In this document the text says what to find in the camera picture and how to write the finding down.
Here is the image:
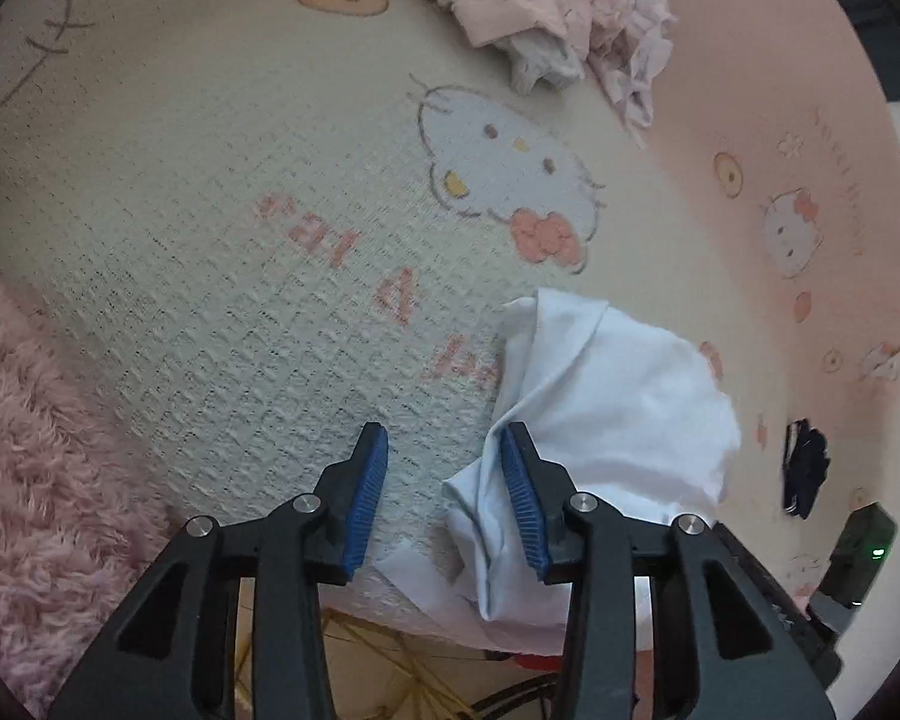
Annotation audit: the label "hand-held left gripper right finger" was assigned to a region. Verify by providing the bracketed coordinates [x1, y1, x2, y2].
[497, 421, 833, 720]

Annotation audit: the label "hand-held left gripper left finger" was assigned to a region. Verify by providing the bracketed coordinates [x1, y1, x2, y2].
[49, 422, 390, 720]

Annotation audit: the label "white shirt with navy trim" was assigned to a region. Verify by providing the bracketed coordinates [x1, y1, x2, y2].
[379, 289, 743, 653]

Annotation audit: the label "folded navy garment white stripes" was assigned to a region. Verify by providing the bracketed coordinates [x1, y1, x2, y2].
[781, 418, 830, 521]

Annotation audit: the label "red black sofa foot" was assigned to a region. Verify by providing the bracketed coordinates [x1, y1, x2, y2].
[506, 650, 568, 671]

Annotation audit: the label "pink fuzzy pajamas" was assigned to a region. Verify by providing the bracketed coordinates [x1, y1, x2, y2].
[0, 259, 190, 720]

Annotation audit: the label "grey white garment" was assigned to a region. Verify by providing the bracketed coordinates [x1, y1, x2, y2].
[506, 34, 583, 95]

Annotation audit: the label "gold wire basket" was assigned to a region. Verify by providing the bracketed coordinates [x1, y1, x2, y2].
[232, 607, 563, 720]

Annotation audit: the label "black wire rack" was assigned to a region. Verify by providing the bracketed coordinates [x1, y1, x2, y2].
[469, 675, 563, 720]

